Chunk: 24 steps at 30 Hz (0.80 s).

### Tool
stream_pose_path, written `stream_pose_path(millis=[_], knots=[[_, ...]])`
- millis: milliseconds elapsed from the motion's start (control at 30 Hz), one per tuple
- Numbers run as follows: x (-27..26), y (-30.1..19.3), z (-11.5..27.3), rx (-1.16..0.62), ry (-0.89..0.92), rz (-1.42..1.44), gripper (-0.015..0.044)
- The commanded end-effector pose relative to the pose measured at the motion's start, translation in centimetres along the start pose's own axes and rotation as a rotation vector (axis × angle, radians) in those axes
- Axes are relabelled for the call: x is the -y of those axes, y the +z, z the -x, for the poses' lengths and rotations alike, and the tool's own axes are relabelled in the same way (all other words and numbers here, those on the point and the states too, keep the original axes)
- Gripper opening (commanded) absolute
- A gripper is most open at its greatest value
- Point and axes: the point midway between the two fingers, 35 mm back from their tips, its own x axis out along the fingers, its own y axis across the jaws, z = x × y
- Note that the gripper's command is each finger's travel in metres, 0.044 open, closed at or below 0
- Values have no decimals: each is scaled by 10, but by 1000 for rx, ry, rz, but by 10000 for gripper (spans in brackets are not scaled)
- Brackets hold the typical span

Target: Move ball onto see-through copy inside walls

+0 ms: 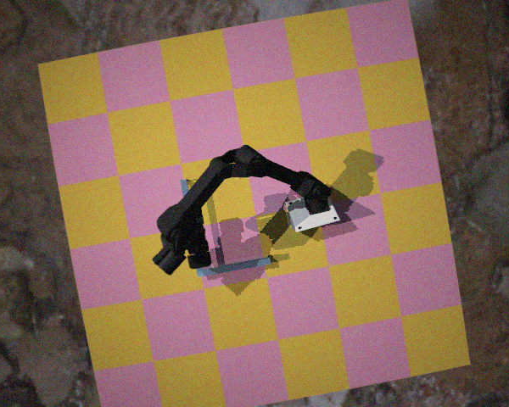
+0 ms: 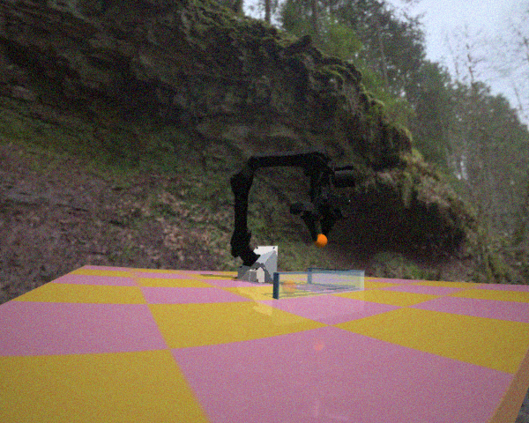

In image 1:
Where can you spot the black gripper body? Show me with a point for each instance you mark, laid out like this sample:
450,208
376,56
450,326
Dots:
200,258

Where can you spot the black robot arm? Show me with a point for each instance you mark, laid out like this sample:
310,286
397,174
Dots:
180,233

